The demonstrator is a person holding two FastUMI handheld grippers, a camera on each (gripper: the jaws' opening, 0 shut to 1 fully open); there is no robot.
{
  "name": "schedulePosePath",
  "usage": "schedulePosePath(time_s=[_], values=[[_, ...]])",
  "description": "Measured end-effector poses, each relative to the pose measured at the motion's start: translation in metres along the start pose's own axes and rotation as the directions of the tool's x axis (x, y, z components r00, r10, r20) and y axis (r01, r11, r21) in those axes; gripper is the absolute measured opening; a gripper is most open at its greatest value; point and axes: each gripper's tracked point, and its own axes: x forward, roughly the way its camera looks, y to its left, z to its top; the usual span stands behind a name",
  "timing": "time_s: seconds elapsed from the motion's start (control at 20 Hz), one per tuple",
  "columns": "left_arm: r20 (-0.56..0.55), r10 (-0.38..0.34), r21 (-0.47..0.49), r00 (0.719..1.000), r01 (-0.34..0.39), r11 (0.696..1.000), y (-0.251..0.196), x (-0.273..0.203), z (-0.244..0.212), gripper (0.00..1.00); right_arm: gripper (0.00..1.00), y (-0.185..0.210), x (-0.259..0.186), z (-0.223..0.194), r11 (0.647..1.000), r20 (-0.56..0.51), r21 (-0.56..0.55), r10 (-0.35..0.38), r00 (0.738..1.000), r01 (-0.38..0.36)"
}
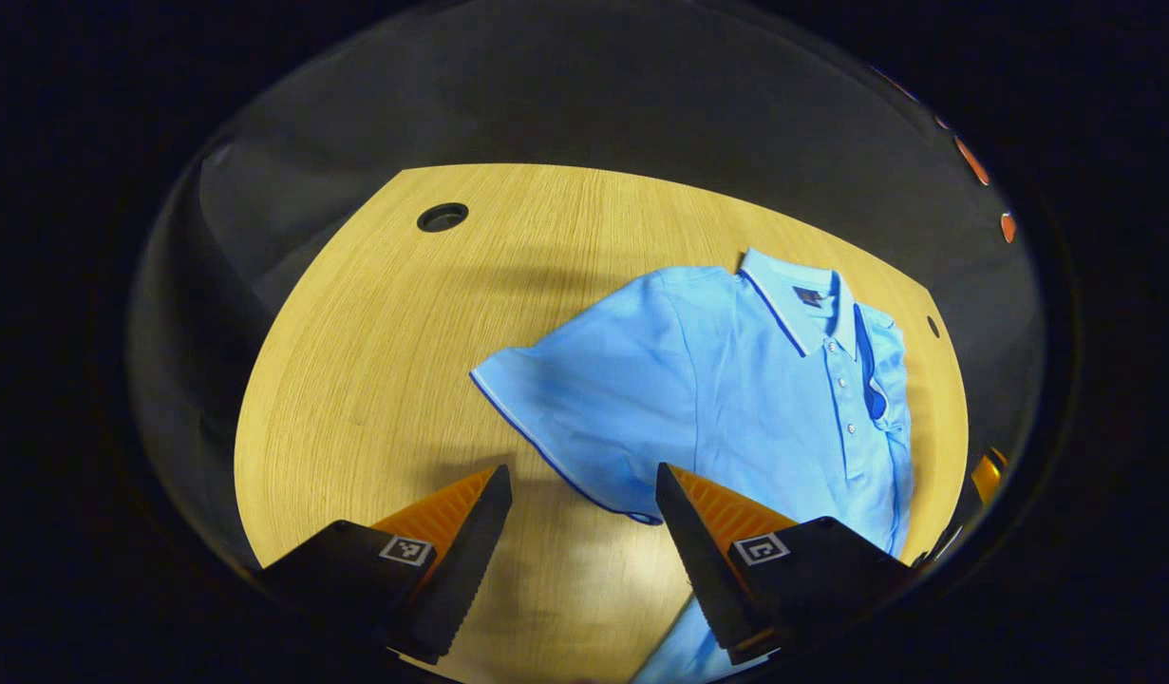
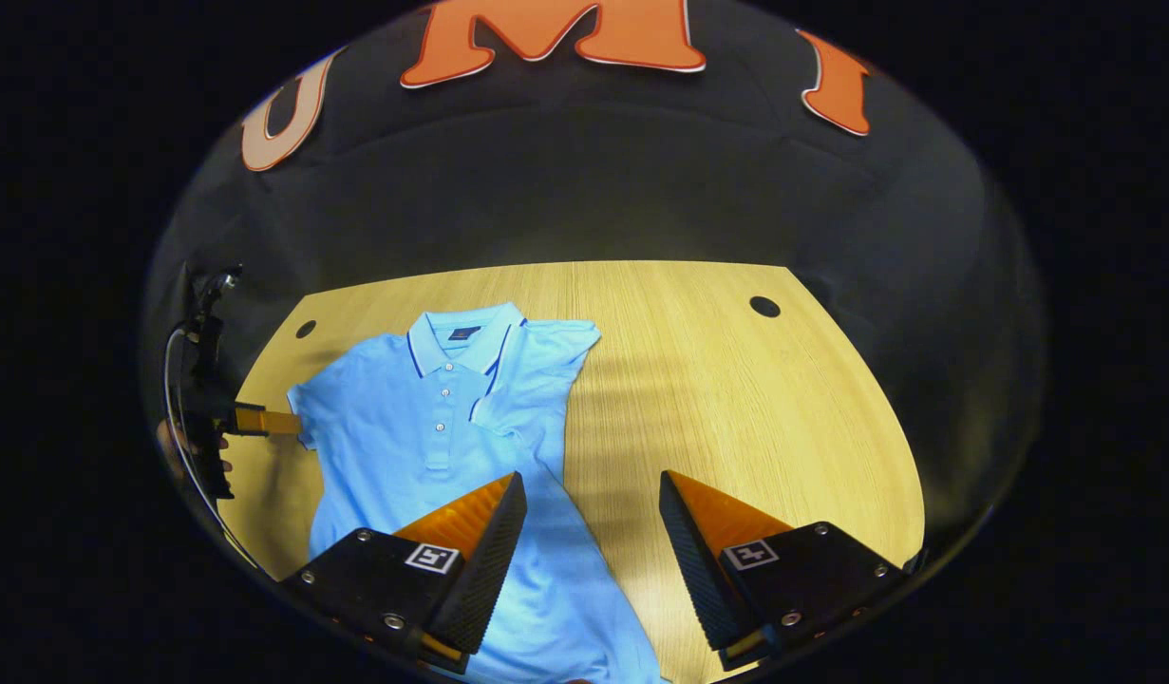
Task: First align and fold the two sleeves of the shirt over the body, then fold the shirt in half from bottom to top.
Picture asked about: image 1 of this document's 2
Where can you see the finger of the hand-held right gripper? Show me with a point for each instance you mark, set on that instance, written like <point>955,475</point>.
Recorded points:
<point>986,478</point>

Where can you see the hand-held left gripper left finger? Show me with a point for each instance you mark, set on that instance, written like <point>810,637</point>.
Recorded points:
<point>465,560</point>

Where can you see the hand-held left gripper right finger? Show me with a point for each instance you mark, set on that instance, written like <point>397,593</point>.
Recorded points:
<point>698,560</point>

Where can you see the light blue T-shirt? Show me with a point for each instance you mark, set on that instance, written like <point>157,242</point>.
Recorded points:
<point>717,399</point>

